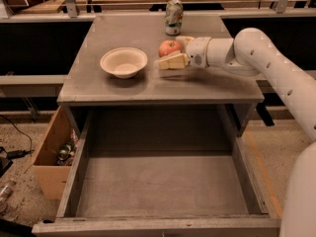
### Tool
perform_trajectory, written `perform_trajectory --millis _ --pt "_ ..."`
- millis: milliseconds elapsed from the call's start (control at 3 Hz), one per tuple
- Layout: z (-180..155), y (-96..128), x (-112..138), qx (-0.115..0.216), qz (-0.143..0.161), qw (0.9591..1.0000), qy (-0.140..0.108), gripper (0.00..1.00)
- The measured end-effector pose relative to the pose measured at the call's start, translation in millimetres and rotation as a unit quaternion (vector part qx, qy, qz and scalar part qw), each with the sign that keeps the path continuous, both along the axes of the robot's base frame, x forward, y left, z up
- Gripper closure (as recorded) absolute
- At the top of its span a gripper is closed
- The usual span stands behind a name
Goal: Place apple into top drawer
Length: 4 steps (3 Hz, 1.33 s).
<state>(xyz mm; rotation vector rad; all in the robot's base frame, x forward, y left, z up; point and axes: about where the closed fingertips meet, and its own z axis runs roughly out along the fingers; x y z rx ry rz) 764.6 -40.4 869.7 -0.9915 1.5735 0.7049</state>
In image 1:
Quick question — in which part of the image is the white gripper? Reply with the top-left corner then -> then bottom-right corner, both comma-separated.
154,36 -> 210,70

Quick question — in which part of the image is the red apple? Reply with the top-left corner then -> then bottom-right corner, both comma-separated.
158,39 -> 182,57

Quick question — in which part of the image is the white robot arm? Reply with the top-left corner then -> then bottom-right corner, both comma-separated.
157,28 -> 316,237

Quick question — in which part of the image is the open grey top drawer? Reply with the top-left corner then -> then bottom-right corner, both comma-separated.
34,110 -> 280,237

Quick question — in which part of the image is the green white soda can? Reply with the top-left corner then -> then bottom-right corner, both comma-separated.
165,0 -> 183,36

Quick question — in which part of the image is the white paper bowl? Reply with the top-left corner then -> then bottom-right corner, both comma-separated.
100,47 -> 148,79

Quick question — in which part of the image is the grey cabinet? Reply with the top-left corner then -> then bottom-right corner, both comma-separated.
57,13 -> 263,126

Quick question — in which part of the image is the cardboard box with items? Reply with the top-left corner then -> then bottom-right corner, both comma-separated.
33,107 -> 78,199

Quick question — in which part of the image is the plastic bottle on floor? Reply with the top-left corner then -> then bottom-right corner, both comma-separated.
0,179 -> 17,201

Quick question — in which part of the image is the black power adapter cable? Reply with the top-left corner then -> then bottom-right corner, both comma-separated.
0,114 -> 35,160

